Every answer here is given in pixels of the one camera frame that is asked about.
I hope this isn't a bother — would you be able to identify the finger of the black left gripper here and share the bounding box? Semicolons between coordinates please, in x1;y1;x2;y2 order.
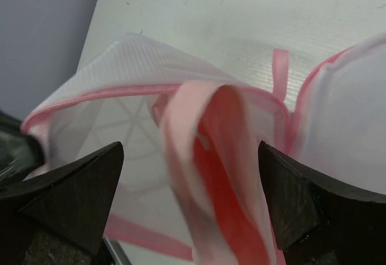
1;112;45;187

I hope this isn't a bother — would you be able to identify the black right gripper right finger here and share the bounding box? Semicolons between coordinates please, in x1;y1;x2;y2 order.
258;142;385;265

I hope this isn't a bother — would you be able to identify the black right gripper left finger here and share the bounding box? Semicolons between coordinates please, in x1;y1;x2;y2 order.
1;142;124;264

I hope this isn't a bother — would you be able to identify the white mesh laundry bag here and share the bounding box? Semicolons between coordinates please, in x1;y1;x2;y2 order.
22;34;385;264

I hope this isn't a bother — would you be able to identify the pink bra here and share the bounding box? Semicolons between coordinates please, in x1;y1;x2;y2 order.
159;81;276;264

